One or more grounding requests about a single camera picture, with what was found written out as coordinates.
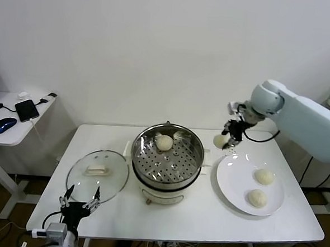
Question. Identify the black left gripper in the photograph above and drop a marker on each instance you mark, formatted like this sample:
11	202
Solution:
74	213

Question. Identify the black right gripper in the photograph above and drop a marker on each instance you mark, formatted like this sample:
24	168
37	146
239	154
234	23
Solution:
236	130

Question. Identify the white steamed baozi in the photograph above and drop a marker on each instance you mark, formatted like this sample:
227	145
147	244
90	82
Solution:
257	198
163	143
219	140
265	176

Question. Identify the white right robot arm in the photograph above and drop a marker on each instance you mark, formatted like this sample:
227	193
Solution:
308	112

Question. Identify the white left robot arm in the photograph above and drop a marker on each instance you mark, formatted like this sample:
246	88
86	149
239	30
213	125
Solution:
68	243

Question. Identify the stainless steel steamer basket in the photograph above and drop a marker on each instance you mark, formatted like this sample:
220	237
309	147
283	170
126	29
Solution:
151	167

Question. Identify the white round plate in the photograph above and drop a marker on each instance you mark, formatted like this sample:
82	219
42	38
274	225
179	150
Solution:
233	189

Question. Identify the white electric cooker base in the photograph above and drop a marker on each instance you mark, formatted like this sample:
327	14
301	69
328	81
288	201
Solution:
163	197

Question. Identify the white power strip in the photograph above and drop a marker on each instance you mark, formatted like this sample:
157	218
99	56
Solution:
168	244

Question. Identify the black smartphone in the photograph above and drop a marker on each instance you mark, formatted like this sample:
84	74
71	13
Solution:
27	110

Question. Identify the small black adapter plug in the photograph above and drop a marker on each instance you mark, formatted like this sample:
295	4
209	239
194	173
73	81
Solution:
52	95

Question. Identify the blue computer mouse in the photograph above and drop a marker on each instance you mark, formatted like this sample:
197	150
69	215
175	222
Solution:
4	125

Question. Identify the small white earbud case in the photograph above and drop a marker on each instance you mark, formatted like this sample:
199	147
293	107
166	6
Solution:
23	94

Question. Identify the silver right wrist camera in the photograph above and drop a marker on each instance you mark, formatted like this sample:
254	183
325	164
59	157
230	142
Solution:
232	107

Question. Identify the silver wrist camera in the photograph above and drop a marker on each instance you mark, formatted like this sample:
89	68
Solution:
232	107
56	230

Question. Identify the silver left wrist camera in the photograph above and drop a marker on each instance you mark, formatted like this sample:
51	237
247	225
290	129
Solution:
56	230

